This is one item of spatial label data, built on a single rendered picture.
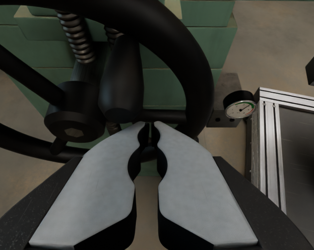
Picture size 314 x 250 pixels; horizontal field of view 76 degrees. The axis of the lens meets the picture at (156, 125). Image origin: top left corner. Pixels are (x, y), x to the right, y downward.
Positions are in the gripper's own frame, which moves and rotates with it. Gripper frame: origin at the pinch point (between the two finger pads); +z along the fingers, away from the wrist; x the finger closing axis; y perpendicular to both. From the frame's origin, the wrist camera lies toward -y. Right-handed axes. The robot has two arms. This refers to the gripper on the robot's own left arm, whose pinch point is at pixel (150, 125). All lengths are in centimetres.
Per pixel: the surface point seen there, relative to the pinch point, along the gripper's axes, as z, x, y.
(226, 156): 74, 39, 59
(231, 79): 39.2, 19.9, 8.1
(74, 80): 11.1, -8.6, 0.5
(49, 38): 14.4, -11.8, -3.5
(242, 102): 25.4, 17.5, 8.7
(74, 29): 11.5, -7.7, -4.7
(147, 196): 57, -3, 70
